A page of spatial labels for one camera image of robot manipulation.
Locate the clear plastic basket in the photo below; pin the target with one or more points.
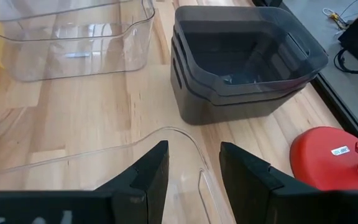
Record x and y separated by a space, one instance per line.
26 65
73 12
183 149

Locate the red round plastic base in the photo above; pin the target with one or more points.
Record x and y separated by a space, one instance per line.
319 161

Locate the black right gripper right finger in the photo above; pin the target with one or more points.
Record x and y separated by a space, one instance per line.
253 193

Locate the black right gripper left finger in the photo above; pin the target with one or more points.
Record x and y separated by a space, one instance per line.
141 193

